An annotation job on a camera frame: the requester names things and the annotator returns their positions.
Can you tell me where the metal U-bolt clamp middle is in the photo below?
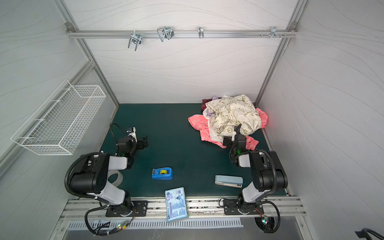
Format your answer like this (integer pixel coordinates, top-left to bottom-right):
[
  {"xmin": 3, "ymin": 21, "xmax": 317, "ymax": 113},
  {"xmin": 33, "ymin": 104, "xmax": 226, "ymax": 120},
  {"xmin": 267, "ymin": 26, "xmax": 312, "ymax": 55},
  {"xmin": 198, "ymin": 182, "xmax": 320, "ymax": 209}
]
[{"xmin": 157, "ymin": 26, "xmax": 175, "ymax": 42}]

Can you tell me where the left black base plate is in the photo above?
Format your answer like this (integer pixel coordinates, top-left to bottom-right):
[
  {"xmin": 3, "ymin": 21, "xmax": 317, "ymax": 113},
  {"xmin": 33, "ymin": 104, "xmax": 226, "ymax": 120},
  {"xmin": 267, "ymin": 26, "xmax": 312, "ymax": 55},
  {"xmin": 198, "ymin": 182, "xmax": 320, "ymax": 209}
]
[{"xmin": 106, "ymin": 201, "xmax": 148, "ymax": 218}]

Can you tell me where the metal bracket clamp right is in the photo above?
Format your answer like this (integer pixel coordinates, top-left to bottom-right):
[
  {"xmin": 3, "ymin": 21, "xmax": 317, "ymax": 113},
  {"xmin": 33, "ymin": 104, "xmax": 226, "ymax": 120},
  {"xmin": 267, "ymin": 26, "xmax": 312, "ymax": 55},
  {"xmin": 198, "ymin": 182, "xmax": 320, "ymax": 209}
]
[{"xmin": 260, "ymin": 27, "xmax": 287, "ymax": 39}]

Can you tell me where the light blue stapler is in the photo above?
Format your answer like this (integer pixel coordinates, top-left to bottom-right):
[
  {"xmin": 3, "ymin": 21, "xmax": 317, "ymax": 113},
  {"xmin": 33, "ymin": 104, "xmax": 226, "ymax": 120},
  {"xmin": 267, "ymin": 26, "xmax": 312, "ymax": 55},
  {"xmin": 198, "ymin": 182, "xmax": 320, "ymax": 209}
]
[{"xmin": 215, "ymin": 175, "xmax": 243, "ymax": 189}]

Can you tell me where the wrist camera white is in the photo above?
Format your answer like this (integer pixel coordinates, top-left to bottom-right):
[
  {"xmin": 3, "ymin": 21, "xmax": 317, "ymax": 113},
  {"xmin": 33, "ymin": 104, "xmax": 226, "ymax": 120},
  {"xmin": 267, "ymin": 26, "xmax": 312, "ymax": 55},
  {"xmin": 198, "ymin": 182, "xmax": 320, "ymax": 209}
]
[
  {"xmin": 231, "ymin": 131, "xmax": 237, "ymax": 142},
  {"xmin": 126, "ymin": 127, "xmax": 138, "ymax": 142}
]

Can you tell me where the metal u-bolt clamp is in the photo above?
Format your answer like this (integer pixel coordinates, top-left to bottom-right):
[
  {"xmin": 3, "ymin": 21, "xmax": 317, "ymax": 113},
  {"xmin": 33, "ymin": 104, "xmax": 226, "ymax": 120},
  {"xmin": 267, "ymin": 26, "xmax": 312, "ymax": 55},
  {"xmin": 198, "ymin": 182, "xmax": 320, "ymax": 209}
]
[
  {"xmin": 128, "ymin": 31, "xmax": 142, "ymax": 51},
  {"xmin": 157, "ymin": 26, "xmax": 175, "ymax": 42}
]

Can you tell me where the cream patterned cloth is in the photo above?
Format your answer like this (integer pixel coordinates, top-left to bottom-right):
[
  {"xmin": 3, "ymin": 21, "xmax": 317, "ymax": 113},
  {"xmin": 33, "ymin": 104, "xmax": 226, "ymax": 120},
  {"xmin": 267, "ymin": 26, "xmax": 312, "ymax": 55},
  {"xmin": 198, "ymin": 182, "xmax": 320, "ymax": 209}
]
[{"xmin": 208, "ymin": 95, "xmax": 262, "ymax": 142}]

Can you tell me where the blue tape dispenser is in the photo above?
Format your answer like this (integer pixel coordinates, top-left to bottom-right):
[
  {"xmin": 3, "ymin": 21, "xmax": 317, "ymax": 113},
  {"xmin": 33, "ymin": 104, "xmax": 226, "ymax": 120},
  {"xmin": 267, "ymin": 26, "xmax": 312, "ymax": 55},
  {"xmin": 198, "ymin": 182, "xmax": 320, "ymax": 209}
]
[{"xmin": 151, "ymin": 167, "xmax": 174, "ymax": 181}]

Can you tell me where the white slotted cable duct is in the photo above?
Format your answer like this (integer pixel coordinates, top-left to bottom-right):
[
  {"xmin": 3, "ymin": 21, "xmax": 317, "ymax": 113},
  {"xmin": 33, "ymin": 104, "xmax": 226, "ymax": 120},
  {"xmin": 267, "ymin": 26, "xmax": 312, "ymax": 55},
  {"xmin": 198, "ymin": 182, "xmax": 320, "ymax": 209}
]
[{"xmin": 67, "ymin": 218, "xmax": 244, "ymax": 231}]

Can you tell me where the white wire basket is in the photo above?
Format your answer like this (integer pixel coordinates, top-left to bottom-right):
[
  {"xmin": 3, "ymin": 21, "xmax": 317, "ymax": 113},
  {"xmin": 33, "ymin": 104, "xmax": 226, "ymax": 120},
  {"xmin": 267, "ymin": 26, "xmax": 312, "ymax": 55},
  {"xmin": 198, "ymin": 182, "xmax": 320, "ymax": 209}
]
[{"xmin": 11, "ymin": 80, "xmax": 106, "ymax": 156}]

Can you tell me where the pink patterned cloth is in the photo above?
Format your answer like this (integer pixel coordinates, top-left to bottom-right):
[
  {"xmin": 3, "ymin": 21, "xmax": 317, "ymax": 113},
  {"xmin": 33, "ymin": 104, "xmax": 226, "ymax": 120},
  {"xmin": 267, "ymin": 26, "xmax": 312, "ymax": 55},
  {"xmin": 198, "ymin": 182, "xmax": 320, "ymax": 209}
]
[{"xmin": 188, "ymin": 108, "xmax": 269, "ymax": 150}]

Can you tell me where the maroon cloth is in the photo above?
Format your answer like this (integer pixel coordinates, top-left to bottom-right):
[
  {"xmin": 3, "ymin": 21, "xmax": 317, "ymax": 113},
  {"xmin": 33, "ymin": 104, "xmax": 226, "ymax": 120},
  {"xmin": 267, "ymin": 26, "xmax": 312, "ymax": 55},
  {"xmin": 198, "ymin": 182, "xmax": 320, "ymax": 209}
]
[{"xmin": 201, "ymin": 99, "xmax": 213, "ymax": 111}]

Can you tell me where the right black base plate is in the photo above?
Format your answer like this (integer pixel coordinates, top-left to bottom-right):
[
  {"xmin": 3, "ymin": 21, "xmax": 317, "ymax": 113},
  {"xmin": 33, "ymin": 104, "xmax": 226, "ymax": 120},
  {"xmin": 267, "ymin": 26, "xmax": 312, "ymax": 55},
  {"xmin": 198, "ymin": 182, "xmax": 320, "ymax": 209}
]
[{"xmin": 219, "ymin": 198, "xmax": 264, "ymax": 216}]

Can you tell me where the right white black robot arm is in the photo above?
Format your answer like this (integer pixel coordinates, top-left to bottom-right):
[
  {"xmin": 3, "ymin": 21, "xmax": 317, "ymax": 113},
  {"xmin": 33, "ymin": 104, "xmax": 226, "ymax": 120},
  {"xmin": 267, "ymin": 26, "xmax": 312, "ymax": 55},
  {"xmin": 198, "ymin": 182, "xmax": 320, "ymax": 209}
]
[{"xmin": 219, "ymin": 124, "xmax": 288, "ymax": 216}]

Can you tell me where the blue printed packet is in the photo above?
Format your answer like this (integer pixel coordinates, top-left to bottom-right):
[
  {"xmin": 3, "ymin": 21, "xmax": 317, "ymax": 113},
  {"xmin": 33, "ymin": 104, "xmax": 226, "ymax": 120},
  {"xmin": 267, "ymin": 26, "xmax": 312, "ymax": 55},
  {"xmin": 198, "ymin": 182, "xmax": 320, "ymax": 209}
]
[{"xmin": 165, "ymin": 187, "xmax": 188, "ymax": 222}]

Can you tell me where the lavender cloth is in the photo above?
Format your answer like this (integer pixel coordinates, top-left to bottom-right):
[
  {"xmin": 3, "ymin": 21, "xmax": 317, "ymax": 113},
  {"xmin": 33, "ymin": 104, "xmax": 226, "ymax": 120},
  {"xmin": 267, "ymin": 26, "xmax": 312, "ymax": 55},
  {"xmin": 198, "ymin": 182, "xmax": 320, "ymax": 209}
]
[{"xmin": 203, "ymin": 96, "xmax": 220, "ymax": 119}]

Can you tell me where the green table mat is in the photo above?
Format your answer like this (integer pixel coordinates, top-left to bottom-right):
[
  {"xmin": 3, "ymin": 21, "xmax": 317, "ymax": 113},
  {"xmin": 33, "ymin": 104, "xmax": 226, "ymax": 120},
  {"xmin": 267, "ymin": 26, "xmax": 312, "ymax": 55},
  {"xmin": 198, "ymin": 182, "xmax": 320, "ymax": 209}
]
[{"xmin": 101, "ymin": 104, "xmax": 252, "ymax": 197}]

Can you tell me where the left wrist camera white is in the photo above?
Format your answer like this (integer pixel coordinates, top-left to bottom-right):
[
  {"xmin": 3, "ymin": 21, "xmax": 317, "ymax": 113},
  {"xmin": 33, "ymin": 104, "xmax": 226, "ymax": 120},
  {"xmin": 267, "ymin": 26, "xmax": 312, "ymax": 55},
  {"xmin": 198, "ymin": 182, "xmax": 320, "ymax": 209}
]
[{"xmin": 126, "ymin": 127, "xmax": 138, "ymax": 142}]

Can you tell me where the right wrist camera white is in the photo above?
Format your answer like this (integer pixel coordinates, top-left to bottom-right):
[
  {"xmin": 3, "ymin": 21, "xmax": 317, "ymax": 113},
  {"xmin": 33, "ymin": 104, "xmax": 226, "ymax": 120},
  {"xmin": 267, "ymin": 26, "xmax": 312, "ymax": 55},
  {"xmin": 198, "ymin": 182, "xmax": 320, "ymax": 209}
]
[{"xmin": 231, "ymin": 131, "xmax": 237, "ymax": 142}]

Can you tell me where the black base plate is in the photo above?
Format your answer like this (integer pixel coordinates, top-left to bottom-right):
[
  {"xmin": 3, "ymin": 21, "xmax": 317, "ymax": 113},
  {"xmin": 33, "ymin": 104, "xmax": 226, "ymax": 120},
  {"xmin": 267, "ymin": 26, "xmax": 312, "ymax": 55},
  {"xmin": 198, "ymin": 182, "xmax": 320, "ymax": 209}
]
[
  {"xmin": 106, "ymin": 201, "xmax": 148, "ymax": 218},
  {"xmin": 219, "ymin": 198, "xmax": 264, "ymax": 216}
]

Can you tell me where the clear tape roll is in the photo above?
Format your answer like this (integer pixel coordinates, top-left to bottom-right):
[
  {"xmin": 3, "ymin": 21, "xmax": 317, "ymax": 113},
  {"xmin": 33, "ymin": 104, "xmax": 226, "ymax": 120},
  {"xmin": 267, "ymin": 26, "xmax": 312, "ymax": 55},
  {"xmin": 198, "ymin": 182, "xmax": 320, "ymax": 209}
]
[{"xmin": 107, "ymin": 170, "xmax": 124, "ymax": 187}]

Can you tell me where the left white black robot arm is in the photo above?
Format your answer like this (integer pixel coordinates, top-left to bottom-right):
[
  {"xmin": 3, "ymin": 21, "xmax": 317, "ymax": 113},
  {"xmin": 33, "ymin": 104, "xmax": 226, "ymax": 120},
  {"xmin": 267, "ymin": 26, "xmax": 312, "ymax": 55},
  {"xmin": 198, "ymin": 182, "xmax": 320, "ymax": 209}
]
[{"xmin": 64, "ymin": 123, "xmax": 149, "ymax": 218}]

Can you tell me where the metal U-bolt clamp left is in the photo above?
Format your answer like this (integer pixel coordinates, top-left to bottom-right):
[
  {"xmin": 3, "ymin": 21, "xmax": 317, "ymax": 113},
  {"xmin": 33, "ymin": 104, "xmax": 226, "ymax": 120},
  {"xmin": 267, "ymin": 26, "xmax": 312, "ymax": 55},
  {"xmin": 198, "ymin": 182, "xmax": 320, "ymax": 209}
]
[{"xmin": 128, "ymin": 31, "xmax": 142, "ymax": 51}]

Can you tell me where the aluminium cross rail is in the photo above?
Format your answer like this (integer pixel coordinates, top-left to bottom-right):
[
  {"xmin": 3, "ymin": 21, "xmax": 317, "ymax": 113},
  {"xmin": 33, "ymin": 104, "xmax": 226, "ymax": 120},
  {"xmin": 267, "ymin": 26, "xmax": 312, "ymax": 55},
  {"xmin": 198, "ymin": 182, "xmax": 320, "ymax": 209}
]
[{"xmin": 67, "ymin": 29, "xmax": 298, "ymax": 39}]

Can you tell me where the metal ring clamp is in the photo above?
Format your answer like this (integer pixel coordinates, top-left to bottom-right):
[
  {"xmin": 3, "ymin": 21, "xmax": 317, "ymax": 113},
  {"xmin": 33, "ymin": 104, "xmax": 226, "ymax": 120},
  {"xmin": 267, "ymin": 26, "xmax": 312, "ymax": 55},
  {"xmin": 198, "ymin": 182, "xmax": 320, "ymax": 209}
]
[{"xmin": 198, "ymin": 27, "xmax": 204, "ymax": 39}]

